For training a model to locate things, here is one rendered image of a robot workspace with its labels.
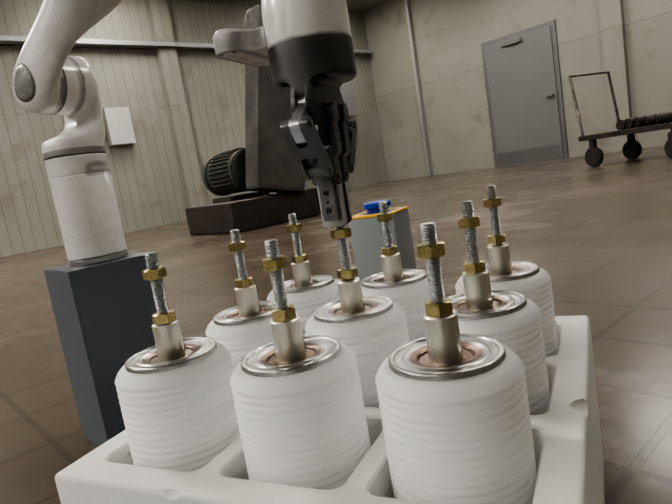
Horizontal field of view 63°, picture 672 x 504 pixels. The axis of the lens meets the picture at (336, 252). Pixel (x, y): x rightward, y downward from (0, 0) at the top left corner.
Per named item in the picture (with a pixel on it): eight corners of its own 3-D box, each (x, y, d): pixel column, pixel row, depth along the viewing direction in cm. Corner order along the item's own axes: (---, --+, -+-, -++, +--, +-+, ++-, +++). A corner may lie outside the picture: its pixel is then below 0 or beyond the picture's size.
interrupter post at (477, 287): (465, 306, 48) (461, 269, 47) (494, 304, 47) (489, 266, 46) (465, 314, 45) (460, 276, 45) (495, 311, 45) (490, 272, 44)
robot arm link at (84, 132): (63, 64, 92) (86, 166, 94) (7, 59, 84) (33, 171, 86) (98, 50, 87) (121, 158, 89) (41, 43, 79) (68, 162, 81)
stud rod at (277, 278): (281, 338, 41) (263, 240, 40) (293, 335, 41) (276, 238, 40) (282, 342, 40) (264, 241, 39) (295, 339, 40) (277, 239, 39)
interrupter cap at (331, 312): (298, 325, 50) (297, 318, 50) (341, 302, 57) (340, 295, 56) (369, 327, 46) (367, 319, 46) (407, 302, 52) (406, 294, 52)
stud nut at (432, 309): (453, 316, 34) (452, 303, 34) (426, 319, 34) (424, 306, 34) (452, 307, 36) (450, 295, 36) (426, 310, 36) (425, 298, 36)
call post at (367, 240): (378, 422, 82) (346, 220, 78) (393, 402, 89) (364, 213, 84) (423, 425, 79) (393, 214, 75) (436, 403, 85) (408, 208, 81)
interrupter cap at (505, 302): (437, 301, 51) (436, 294, 51) (522, 293, 49) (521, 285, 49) (432, 326, 43) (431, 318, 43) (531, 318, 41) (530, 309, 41)
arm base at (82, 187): (62, 266, 90) (37, 163, 88) (117, 254, 96) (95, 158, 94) (79, 267, 84) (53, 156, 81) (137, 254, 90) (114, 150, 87)
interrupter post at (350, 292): (336, 317, 51) (330, 283, 51) (349, 309, 53) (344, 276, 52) (358, 317, 50) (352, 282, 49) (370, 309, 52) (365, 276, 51)
